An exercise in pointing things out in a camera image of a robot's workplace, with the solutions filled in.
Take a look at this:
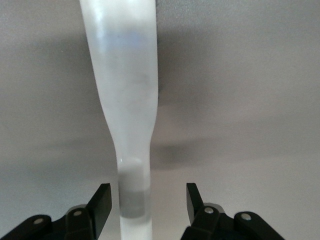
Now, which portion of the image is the pale brush with black bristles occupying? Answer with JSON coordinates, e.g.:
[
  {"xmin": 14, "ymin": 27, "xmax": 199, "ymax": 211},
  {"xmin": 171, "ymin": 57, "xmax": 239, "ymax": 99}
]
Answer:
[{"xmin": 78, "ymin": 0, "xmax": 159, "ymax": 240}]

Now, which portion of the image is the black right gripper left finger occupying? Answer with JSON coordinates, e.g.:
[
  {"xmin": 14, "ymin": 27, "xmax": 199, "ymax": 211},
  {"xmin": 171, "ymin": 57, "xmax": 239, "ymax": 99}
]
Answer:
[{"xmin": 0, "ymin": 183, "xmax": 113, "ymax": 240}]

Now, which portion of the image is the brown table mat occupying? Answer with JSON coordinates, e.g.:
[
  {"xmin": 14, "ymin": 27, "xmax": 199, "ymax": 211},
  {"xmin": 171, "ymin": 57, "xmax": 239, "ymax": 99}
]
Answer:
[{"xmin": 0, "ymin": 0, "xmax": 320, "ymax": 240}]

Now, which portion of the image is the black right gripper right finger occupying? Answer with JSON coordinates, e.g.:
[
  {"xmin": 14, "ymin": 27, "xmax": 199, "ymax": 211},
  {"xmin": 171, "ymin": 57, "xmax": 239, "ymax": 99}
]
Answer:
[{"xmin": 181, "ymin": 183, "xmax": 286, "ymax": 240}]

